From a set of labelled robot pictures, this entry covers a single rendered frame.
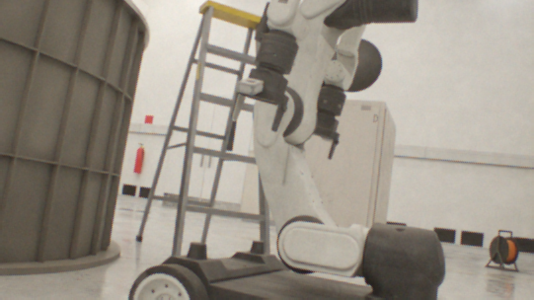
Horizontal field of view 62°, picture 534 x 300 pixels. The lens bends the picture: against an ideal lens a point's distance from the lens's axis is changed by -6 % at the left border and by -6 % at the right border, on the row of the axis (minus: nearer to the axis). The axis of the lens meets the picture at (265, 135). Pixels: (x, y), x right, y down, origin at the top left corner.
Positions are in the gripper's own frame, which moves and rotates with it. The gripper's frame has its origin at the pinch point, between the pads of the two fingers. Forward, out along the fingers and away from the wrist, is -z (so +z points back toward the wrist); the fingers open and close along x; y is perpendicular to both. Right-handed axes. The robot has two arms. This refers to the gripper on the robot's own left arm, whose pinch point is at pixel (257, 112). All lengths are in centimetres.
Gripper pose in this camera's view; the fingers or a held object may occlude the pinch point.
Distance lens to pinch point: 108.6
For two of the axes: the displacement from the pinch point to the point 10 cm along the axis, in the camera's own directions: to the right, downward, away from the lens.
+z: 3.2, -9.5, 0.6
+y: -4.0, -1.9, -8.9
